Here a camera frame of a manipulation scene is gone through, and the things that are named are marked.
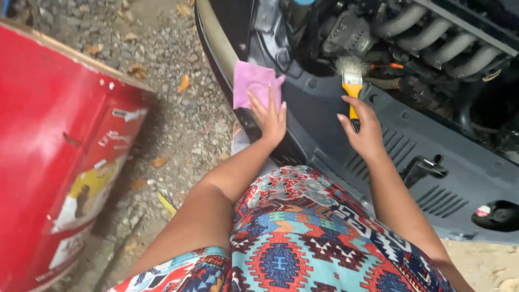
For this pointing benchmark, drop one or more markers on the grey plastic engine bay panel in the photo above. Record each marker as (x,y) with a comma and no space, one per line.
(458,162)

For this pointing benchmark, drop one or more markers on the grey intake manifold pipes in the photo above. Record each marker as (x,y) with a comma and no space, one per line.
(438,40)

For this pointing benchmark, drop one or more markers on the blue reservoir cap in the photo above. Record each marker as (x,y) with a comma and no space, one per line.
(303,2)

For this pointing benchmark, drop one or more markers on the person's left hand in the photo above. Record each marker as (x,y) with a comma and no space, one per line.
(272,125)

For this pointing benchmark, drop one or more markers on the red and white cap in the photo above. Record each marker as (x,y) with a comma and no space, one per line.
(483,211)

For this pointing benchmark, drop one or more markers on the person's right hand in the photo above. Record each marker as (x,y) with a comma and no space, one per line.
(367,134)

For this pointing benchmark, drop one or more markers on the grey alternator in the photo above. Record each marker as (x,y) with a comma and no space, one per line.
(348,32)

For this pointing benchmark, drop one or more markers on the red metal cabinet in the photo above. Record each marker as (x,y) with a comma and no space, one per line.
(48,142)

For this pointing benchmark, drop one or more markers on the black hood latch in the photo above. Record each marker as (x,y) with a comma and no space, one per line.
(421,168)

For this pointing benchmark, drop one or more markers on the person's left fingers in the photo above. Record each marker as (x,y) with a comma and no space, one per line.
(254,104)

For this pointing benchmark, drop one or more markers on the pink cleaning cloth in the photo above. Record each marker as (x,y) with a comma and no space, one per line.
(253,83)

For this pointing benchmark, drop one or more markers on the car bumper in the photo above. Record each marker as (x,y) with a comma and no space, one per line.
(219,52)

